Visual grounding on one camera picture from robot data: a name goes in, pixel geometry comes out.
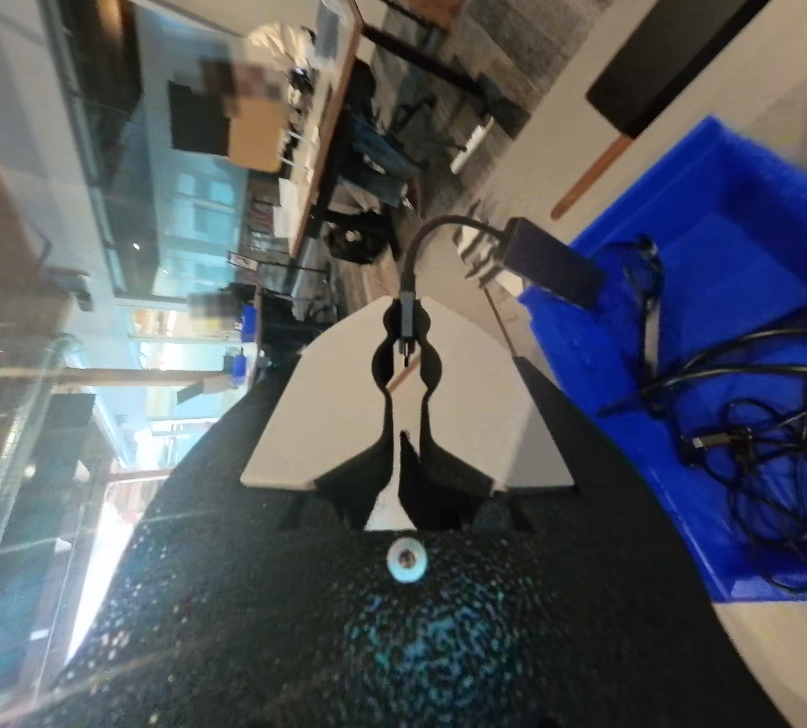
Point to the blue plastic bin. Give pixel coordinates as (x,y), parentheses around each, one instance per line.
(249,324)
(238,370)
(725,223)

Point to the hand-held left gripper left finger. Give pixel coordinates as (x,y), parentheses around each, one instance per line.
(315,413)

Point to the black backpack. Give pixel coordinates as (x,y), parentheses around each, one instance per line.
(356,236)

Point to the black rectangular pad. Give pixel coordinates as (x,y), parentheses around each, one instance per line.
(693,34)

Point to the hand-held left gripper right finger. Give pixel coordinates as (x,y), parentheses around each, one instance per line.
(492,413)

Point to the wooden office table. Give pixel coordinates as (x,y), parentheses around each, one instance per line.
(334,110)

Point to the clear plastic container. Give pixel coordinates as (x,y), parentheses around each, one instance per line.
(328,25)

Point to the brown cardboard box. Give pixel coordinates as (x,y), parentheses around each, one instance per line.
(255,138)

